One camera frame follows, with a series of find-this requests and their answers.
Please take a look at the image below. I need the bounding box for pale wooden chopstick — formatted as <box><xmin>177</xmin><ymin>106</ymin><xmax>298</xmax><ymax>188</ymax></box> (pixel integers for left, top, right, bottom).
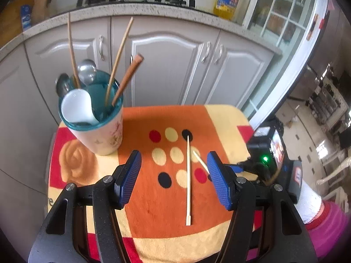
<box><xmin>186</xmin><ymin>135</ymin><xmax>192</xmax><ymax>226</ymax></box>
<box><xmin>193</xmin><ymin>151</ymin><xmax>210</xmax><ymax>174</ymax></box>

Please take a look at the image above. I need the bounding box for person's right forearm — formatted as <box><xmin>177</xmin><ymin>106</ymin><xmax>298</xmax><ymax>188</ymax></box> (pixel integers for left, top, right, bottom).
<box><xmin>297</xmin><ymin>182</ymin><xmax>351</xmax><ymax>263</ymax></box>

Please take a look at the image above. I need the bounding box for floral utensil holder cup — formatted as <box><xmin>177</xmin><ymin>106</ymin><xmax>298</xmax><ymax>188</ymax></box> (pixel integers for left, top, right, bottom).
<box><xmin>58</xmin><ymin>70</ymin><xmax>124</xmax><ymax>156</ymax></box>

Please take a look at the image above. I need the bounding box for wooden cutting board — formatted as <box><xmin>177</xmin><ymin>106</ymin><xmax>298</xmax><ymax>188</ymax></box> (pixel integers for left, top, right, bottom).
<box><xmin>0</xmin><ymin>0</ymin><xmax>36</xmax><ymax>47</ymax></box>

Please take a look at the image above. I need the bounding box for grey cabinet door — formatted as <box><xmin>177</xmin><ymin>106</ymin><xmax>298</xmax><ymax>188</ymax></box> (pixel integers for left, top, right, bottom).
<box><xmin>189</xmin><ymin>30</ymin><xmax>276</xmax><ymax>110</ymax></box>
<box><xmin>24</xmin><ymin>16</ymin><xmax>113</xmax><ymax>126</ymax></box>
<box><xmin>0</xmin><ymin>42</ymin><xmax>62</xmax><ymax>187</ymax></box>
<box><xmin>110</xmin><ymin>16</ymin><xmax>221</xmax><ymax>107</ymax></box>

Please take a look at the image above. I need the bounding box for yellow oil bottle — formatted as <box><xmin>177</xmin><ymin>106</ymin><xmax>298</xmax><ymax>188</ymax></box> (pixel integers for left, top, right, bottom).
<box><xmin>213</xmin><ymin>0</ymin><xmax>240</xmax><ymax>20</ymax></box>

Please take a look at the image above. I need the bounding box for wooden knife block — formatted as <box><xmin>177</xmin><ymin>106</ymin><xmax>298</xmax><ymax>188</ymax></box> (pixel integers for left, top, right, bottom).
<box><xmin>31</xmin><ymin>0</ymin><xmax>55</xmax><ymax>24</ymax></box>

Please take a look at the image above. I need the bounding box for medium brown chopstick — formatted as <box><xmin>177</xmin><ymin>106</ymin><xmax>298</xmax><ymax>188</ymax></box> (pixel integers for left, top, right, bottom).
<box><xmin>105</xmin><ymin>16</ymin><xmax>134</xmax><ymax>107</ymax></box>
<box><xmin>67</xmin><ymin>12</ymin><xmax>82</xmax><ymax>89</ymax></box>

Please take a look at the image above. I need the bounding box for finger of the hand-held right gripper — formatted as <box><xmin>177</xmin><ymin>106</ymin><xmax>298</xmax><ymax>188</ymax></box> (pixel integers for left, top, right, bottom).
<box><xmin>225</xmin><ymin>163</ymin><xmax>249</xmax><ymax>172</ymax></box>

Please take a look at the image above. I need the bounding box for dark brown chopstick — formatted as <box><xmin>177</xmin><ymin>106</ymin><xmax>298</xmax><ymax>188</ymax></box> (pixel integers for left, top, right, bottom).
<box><xmin>111</xmin><ymin>54</ymin><xmax>140</xmax><ymax>107</ymax></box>
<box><xmin>113</xmin><ymin>55</ymin><xmax>145</xmax><ymax>107</ymax></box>

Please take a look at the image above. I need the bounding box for white glass-pane door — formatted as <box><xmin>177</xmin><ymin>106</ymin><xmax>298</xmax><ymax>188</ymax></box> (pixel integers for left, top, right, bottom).
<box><xmin>236</xmin><ymin>0</ymin><xmax>319</xmax><ymax>116</ymax></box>

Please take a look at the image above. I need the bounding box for white chair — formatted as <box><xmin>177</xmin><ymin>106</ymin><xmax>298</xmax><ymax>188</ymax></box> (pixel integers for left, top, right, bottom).
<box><xmin>315</xmin><ymin>153</ymin><xmax>351</xmax><ymax>206</ymax></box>

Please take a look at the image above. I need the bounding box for speckled stone countertop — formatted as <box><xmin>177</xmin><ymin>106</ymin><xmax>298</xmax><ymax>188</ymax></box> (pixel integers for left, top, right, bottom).
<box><xmin>0</xmin><ymin>3</ymin><xmax>283</xmax><ymax>57</ymax></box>

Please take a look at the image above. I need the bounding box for metal spoon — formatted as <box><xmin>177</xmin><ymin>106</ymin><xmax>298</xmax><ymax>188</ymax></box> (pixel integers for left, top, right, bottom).
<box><xmin>56</xmin><ymin>73</ymin><xmax>72</xmax><ymax>97</ymax></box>
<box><xmin>77</xmin><ymin>59</ymin><xmax>97</xmax><ymax>86</ymax></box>

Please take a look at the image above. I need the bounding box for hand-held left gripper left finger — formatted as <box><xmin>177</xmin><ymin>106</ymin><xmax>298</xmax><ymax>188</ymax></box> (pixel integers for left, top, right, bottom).
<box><xmin>27</xmin><ymin>150</ymin><xmax>142</xmax><ymax>263</ymax></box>

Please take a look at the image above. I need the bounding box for black gas stove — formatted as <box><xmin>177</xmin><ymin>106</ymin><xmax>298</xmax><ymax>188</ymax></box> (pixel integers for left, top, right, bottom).
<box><xmin>75</xmin><ymin>0</ymin><xmax>196</xmax><ymax>9</ymax></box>

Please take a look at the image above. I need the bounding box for blue packet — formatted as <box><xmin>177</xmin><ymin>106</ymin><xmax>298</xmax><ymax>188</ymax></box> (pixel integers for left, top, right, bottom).
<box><xmin>20</xmin><ymin>5</ymin><xmax>33</xmax><ymax>32</ymax></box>

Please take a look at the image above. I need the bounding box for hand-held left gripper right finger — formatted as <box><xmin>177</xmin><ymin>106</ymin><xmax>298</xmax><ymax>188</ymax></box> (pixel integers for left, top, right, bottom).
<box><xmin>207</xmin><ymin>151</ymin><xmax>319</xmax><ymax>263</ymax></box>

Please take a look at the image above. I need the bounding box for white ceramic spoon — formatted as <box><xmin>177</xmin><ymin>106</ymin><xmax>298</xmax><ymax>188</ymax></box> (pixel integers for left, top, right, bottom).
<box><xmin>61</xmin><ymin>89</ymin><xmax>100</xmax><ymax>125</ymax></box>

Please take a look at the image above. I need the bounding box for orange patterned blanket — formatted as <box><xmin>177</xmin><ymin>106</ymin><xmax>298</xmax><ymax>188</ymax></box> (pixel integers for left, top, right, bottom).
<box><xmin>45</xmin><ymin>103</ymin><xmax>258</xmax><ymax>263</ymax></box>

